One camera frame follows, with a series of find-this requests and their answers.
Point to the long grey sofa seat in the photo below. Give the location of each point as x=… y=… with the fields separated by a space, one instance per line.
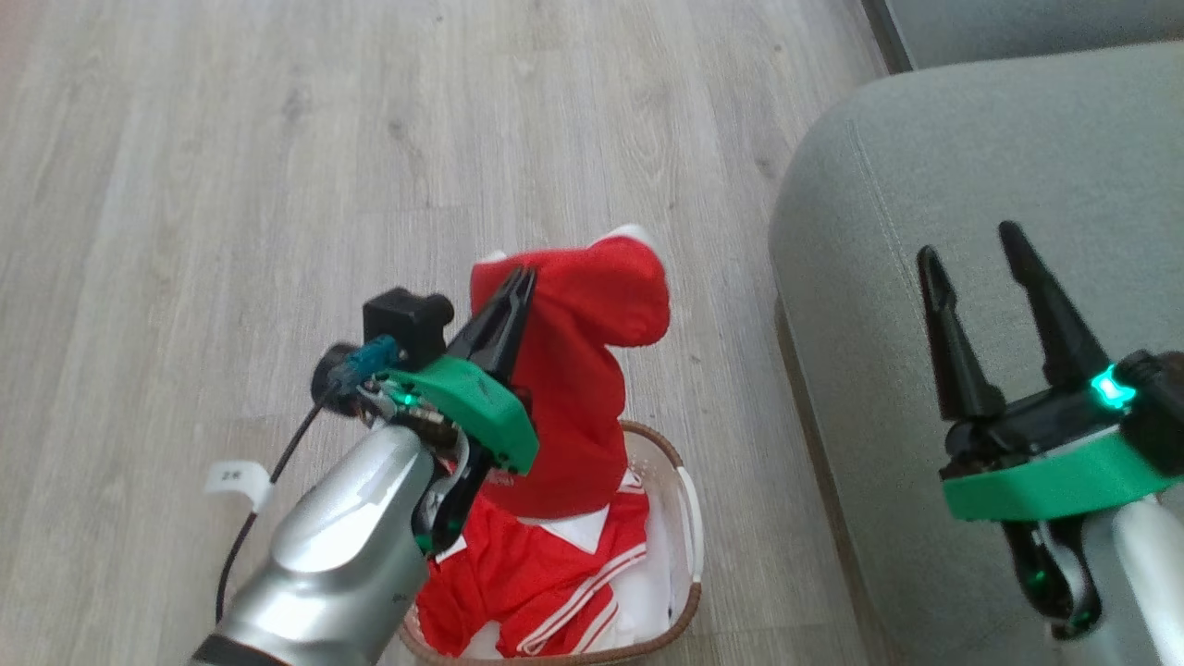
x=1017 y=23

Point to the white basket brown rim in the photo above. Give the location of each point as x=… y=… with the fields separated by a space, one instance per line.
x=680 y=555

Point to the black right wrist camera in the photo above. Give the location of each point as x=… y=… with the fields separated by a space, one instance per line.
x=1161 y=407

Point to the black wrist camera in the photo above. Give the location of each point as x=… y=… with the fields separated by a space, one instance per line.
x=1161 y=407
x=407 y=324

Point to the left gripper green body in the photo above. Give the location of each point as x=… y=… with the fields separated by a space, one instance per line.
x=472 y=407

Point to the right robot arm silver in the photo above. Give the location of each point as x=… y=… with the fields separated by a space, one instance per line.
x=1142 y=583

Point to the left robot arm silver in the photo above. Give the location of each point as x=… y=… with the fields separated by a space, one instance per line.
x=342 y=555

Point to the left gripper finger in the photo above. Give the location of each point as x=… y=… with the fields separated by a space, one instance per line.
x=483 y=326
x=511 y=333

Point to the grey sofa seat ottoman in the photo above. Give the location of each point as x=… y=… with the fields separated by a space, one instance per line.
x=925 y=185

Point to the red white-striped garment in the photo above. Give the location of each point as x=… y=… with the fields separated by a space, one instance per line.
x=536 y=573

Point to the red hooded garment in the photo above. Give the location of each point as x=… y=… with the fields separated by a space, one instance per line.
x=573 y=370

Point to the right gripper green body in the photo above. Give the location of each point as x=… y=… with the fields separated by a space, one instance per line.
x=1045 y=472

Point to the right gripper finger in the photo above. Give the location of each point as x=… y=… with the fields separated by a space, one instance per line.
x=1054 y=314
x=953 y=342

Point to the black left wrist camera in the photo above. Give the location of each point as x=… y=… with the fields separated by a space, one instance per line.
x=407 y=324

